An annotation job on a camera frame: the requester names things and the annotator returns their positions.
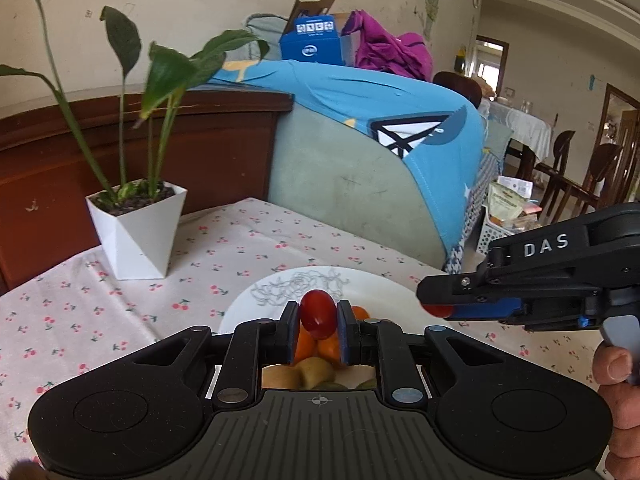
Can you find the person right hand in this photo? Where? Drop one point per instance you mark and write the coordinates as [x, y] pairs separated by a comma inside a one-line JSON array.
[[611, 368]]

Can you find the white floral plate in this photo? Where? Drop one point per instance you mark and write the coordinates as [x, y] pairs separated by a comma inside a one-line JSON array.
[[381, 297]]

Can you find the dining table white cloth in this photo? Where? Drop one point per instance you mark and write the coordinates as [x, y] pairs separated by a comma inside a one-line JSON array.
[[526, 128]]

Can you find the blue patterned blanket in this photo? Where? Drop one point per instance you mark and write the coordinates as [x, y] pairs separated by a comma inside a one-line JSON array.
[[436, 133]]

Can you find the red cherry tomato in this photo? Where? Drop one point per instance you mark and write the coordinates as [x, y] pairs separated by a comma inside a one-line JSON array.
[[439, 310], [317, 312]]

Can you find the white plastic basket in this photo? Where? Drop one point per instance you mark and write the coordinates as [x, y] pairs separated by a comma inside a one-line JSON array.
[[490, 231]]

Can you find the dark wooden cabinet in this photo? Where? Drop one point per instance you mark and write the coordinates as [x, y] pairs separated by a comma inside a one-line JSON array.
[[220, 150]]

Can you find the brown kiwi front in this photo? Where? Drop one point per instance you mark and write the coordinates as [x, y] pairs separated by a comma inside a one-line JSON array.
[[281, 377]]

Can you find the brown kiwi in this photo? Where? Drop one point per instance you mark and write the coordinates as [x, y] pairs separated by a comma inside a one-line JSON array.
[[314, 371], [281, 377]]

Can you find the houndstooth sofa cover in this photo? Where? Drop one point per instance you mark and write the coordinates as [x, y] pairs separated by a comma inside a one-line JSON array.
[[488, 172]]

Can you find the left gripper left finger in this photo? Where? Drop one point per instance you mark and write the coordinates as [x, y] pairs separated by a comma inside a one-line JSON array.
[[249, 348]]

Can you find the blue carton box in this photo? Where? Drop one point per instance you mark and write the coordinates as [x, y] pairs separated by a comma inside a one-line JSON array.
[[311, 35]]

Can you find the large mandarin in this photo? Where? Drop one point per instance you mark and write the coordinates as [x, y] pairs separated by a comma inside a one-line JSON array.
[[329, 349]]

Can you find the purple cloth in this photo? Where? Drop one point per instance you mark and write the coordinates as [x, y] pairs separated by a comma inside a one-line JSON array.
[[405, 55]]

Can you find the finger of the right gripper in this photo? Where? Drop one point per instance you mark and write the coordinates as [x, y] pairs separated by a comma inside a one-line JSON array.
[[499, 310]]

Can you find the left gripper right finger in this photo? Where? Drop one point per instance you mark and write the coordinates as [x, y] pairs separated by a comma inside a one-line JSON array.
[[384, 346]]

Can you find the dimpled mandarin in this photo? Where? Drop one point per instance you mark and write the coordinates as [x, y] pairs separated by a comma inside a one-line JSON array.
[[306, 345]]

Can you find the paper bag in basket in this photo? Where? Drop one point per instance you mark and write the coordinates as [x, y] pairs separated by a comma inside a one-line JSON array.
[[510, 205]]

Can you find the cherry print tablecloth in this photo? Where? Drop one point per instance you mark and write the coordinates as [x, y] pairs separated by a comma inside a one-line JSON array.
[[78, 316]]

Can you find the grey green sofa armrest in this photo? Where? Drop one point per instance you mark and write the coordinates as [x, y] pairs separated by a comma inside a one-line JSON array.
[[334, 174]]

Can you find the white geometric plant pot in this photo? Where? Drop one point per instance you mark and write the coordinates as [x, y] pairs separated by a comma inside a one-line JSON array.
[[138, 244]]

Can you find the green leafy plant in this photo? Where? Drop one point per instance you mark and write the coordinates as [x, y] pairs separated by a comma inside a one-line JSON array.
[[170, 75]]

